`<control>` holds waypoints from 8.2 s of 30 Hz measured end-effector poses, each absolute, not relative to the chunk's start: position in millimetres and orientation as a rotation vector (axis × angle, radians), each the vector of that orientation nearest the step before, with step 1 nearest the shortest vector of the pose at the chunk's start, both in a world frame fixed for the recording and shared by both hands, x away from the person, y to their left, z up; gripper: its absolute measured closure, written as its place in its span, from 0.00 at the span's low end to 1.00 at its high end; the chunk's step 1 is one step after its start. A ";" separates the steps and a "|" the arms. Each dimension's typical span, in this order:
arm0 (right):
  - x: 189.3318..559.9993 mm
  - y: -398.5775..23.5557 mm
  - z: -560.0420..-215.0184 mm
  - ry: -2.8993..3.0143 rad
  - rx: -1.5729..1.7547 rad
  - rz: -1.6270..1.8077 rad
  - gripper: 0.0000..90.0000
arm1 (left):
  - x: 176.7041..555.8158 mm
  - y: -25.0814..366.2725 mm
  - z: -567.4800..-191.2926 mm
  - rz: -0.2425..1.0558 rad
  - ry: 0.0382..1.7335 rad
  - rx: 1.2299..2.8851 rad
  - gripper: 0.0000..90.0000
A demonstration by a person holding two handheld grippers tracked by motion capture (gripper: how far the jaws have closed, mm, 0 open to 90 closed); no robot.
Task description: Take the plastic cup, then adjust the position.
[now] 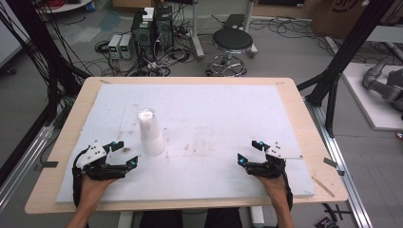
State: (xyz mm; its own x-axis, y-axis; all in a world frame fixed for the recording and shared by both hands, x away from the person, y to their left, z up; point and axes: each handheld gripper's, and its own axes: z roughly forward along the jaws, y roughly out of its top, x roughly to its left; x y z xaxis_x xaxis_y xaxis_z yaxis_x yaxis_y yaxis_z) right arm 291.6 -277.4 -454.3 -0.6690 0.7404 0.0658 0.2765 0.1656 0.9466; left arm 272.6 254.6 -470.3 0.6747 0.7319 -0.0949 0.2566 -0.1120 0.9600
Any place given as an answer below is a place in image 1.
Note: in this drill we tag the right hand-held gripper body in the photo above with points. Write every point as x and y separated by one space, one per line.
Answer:
272 164

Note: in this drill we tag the white round table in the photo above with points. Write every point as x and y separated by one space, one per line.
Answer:
63 5

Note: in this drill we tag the white table leg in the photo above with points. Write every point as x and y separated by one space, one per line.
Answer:
257 217
126 220

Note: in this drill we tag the black tape strip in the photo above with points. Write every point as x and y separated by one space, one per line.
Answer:
50 164
330 162

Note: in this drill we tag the thin wooden stick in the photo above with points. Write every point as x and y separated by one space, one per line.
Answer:
323 186

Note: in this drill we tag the flat black pad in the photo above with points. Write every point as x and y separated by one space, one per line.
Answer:
234 20

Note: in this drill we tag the black metal frame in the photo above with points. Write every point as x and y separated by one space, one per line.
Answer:
34 47
345 53

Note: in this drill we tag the person's right leg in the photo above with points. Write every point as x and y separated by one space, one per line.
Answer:
223 218

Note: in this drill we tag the white plastic cup stack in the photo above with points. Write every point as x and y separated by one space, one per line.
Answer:
151 136

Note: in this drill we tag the blue tape roll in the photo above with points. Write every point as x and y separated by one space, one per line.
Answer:
91 6

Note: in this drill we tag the white floor board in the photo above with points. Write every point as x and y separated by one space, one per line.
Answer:
370 104

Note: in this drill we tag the black device on floor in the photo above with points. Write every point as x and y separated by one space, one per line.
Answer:
326 222

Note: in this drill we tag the white foam mat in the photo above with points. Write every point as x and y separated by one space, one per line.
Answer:
206 126

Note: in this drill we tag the grey power supply unit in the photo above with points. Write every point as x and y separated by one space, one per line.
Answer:
125 47
114 46

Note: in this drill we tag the person's right hand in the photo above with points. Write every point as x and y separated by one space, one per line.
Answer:
274 190

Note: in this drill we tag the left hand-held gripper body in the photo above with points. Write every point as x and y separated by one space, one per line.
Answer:
95 169

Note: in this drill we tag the small white box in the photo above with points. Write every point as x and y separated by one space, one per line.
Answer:
148 14

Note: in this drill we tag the person's leg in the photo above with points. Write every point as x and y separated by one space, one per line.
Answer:
161 219
223 218

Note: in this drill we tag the black round stool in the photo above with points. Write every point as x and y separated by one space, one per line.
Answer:
232 41

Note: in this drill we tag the black computer tower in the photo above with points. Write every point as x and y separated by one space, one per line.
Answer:
164 27
142 33

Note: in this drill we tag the brown cardboard box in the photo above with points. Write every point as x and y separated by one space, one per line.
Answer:
342 15

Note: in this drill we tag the aluminium rail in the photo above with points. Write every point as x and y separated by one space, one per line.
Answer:
22 161
340 158

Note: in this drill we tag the person's left hand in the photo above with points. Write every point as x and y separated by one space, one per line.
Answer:
95 190

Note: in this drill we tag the person's left leg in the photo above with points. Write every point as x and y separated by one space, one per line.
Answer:
161 219

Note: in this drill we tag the light wooden table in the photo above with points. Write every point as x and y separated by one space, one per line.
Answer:
301 104

